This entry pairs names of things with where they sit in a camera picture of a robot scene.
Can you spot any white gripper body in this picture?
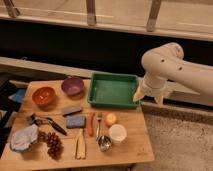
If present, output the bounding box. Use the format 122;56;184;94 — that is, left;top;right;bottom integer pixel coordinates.
141;75;167;97

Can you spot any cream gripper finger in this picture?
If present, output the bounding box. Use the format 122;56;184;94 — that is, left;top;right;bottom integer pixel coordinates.
133;87;145;102
155;95;164;105

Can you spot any light blue towel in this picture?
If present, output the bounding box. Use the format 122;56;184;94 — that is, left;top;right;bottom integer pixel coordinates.
10;124;39;152

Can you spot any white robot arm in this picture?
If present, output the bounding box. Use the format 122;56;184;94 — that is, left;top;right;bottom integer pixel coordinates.
133;42;213;106

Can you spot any white plastic cup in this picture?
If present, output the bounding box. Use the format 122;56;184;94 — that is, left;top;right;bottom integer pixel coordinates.
108;124;127;144

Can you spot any shiny metal cup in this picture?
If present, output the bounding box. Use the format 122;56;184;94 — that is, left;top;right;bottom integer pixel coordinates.
98;135;112;152

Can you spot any green plastic tray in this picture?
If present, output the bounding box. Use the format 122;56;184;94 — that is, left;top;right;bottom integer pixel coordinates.
87;73;139;109

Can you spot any yellow orange fruit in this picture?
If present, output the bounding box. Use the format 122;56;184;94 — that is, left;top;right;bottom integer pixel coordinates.
105;113;117;127

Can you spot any orange carrot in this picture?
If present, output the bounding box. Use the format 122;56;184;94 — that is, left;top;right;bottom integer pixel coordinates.
87;113;95;137

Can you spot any purple bowl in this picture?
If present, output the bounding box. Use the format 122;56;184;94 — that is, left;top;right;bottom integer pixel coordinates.
61;76;84;97

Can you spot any blue sponge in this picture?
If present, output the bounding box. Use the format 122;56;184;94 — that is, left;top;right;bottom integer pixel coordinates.
66;116;86;129

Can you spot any orange bowl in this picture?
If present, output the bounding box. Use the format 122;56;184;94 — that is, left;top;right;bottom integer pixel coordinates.
32;87;56;107

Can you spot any purple grape bunch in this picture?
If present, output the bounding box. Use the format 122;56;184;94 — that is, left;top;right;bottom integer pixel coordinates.
38;131;63;160

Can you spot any blue cloth at table edge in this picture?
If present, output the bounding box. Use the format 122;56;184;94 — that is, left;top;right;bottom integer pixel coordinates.
10;89;26;103

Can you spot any black handled peeler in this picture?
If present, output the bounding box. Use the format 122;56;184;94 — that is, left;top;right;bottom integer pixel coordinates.
26;114;67;135

